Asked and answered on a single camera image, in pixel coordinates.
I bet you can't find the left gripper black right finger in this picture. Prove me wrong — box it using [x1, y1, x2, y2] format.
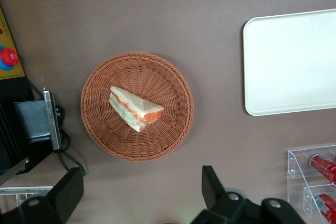
[191, 165, 307, 224]

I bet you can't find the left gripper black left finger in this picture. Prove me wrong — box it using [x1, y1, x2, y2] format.
[0, 166, 85, 224]

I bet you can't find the triangular sandwich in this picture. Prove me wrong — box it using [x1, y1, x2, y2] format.
[109, 86, 165, 133]

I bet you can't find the round brown wicker basket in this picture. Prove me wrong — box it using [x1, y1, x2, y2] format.
[80, 51, 194, 162]

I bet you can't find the cream plastic tray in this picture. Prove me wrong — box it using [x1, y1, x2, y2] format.
[243, 8, 336, 116]

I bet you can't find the silver metal bar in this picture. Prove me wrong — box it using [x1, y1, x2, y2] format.
[0, 157, 30, 185]

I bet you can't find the clear acrylic bottle rack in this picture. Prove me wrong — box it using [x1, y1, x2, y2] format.
[287, 144, 336, 221]

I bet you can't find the black metal control box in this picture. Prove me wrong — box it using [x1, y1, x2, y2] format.
[0, 77, 55, 176]

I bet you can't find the red cola bottle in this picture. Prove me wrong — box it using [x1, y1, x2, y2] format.
[308, 153, 336, 184]
[312, 193, 336, 221]

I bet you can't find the red emergency stop button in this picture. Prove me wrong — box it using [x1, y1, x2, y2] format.
[0, 46, 19, 72]

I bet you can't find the yellow control panel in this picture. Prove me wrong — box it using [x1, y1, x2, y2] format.
[0, 6, 26, 80]

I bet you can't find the silver metal bracket plate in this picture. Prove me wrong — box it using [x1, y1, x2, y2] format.
[43, 90, 62, 152]

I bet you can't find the black cable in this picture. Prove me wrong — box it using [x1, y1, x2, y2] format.
[54, 104, 87, 176]

